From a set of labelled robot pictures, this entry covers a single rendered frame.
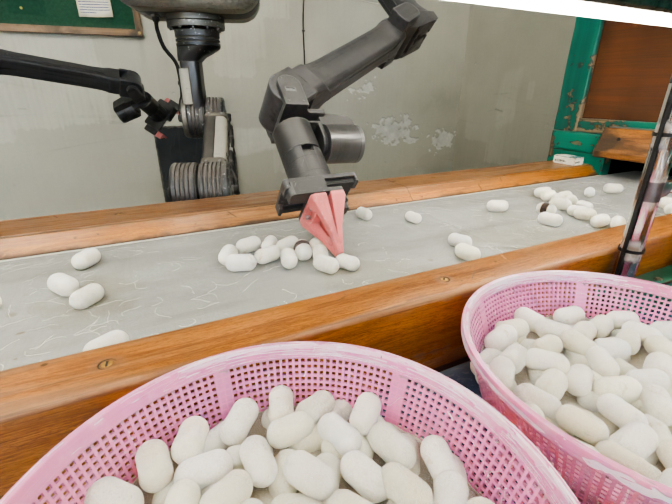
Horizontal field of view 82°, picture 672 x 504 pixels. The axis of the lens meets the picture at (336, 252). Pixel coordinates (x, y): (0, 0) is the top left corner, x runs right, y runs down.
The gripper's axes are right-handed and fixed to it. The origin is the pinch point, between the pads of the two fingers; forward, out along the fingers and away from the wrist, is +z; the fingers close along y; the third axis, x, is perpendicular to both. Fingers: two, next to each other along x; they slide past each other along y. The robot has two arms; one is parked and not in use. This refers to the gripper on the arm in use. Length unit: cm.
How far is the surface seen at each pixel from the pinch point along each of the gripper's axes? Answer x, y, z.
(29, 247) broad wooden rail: 14.0, -35.4, -15.0
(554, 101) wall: 65, 188, -91
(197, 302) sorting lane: -0.4, -17.5, 3.1
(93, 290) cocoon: 1.1, -26.7, -1.1
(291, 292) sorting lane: -1.8, -8.0, 4.8
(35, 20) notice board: 106, -54, -196
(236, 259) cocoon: 1.7, -12.1, -1.9
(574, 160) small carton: 14, 78, -18
